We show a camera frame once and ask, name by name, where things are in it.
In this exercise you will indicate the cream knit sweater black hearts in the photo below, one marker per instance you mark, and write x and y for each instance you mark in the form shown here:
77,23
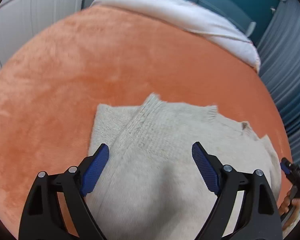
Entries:
151,187

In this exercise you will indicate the orange plush blanket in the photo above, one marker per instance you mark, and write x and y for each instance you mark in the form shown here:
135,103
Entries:
50,88

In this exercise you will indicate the right hand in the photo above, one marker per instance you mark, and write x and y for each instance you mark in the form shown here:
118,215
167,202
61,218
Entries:
284,208

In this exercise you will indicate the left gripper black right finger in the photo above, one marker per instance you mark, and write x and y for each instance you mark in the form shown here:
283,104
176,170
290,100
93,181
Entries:
245,207

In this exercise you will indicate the blue-grey striped curtain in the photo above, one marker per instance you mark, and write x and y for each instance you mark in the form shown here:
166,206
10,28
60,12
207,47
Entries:
279,50

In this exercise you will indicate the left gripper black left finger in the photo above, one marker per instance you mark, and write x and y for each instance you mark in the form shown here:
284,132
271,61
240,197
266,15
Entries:
42,217

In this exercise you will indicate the white wardrobe doors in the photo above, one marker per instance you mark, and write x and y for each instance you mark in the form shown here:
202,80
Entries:
21,20

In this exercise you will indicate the white quilt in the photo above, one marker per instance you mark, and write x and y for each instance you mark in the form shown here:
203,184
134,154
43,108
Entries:
194,19

